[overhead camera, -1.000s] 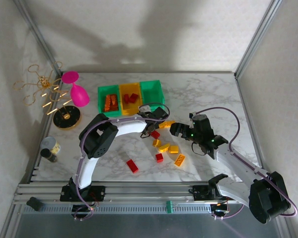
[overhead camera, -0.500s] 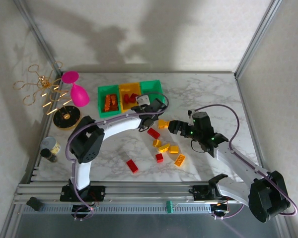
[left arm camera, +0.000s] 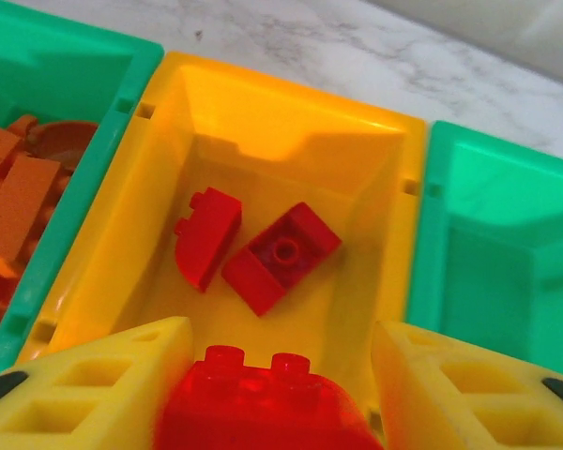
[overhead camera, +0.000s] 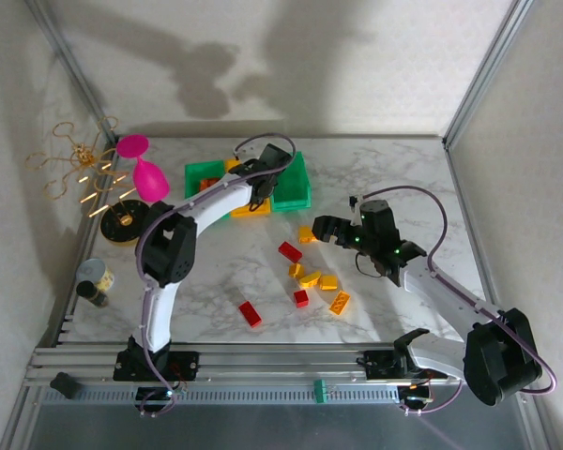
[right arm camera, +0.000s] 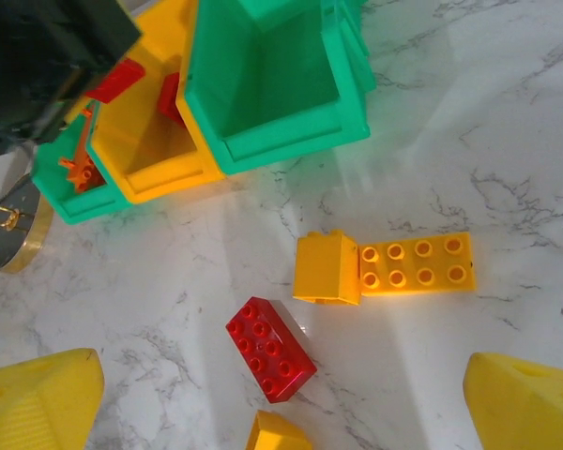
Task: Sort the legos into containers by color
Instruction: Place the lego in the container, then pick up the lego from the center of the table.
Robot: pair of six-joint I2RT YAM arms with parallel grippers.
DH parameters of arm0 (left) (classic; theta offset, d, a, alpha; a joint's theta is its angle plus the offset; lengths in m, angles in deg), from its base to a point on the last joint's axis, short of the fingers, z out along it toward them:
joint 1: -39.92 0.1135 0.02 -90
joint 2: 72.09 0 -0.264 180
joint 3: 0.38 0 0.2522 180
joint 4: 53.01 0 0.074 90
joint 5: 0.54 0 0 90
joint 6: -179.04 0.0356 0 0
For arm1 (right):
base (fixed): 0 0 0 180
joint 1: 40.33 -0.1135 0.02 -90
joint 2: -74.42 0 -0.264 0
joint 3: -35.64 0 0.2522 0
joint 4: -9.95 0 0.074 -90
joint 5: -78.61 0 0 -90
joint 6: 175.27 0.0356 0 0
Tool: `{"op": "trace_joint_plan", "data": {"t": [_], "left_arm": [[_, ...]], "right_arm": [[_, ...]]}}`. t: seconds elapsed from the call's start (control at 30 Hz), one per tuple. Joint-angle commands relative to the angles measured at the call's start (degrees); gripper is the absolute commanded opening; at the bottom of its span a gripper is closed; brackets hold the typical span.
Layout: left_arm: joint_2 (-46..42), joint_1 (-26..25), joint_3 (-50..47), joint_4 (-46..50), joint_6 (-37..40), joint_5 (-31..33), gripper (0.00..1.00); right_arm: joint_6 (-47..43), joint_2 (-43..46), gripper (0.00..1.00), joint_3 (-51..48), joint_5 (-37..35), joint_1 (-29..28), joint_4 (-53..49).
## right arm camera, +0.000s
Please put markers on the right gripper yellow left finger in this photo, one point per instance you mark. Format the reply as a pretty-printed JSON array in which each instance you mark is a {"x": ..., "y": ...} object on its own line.
[{"x": 33, "y": 403}]

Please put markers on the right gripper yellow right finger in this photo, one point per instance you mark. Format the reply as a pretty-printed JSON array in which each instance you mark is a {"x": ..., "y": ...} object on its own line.
[{"x": 530, "y": 408}]

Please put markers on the orange lego plate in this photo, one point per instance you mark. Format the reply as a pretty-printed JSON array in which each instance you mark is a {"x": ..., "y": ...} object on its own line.
[{"x": 85, "y": 136}]

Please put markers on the small orange lego piece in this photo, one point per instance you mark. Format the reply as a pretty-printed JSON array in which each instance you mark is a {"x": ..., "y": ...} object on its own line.
[{"x": 82, "y": 175}]

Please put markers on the yellow two-by-four lego plate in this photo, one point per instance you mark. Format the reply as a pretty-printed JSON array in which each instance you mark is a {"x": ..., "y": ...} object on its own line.
[{"x": 410, "y": 266}]

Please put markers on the yellow lego slope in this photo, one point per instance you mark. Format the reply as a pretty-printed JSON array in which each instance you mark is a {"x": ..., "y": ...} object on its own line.
[{"x": 277, "y": 436}]

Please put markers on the red two-by-four lego brick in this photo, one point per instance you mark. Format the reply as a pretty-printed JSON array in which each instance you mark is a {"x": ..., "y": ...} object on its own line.
[{"x": 274, "y": 351}]

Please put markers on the yellow two-by-two lego brick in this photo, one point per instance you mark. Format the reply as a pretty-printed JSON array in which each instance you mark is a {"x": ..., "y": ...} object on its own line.
[{"x": 324, "y": 272}]

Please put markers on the green bin with orange legos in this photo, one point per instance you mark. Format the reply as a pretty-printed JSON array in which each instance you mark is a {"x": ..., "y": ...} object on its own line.
[{"x": 75, "y": 207}]

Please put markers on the green bin with yellow legos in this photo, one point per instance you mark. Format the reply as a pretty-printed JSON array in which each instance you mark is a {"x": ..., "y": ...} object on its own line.
[{"x": 281, "y": 84}]

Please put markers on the yellow plastic bin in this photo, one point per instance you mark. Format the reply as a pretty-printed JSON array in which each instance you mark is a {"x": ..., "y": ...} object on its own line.
[{"x": 145, "y": 140}]

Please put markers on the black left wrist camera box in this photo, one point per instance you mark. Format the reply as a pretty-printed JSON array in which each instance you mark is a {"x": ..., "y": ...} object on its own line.
[{"x": 51, "y": 37}]

